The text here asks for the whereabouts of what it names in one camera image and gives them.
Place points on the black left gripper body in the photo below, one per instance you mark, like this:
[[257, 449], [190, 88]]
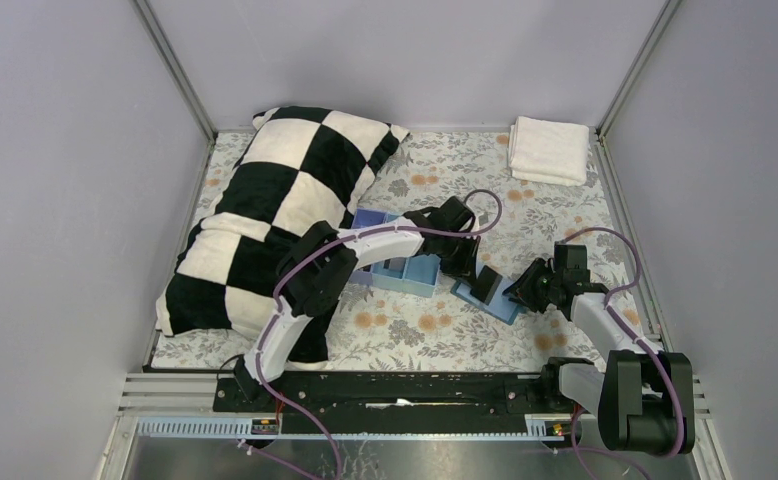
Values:
[[460, 258]]

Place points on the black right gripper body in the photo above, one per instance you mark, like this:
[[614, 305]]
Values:
[[529, 292]]

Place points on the teal card holder wallet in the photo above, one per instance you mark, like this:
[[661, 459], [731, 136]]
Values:
[[500, 307]]

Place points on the dark grey credit card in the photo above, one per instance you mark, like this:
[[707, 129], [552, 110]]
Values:
[[485, 285]]

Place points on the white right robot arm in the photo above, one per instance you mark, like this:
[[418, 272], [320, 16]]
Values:
[[643, 399]]

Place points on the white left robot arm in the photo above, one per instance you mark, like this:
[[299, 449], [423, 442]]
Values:
[[315, 271]]

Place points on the blue three-compartment tray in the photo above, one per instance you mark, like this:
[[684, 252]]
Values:
[[415, 275]]

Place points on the folded white towel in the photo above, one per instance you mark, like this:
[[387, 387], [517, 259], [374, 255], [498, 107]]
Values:
[[549, 152]]

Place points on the black white checkered pillow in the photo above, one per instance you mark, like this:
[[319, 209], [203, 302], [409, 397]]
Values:
[[304, 165]]

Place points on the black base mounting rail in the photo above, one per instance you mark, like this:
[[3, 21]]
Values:
[[399, 403]]

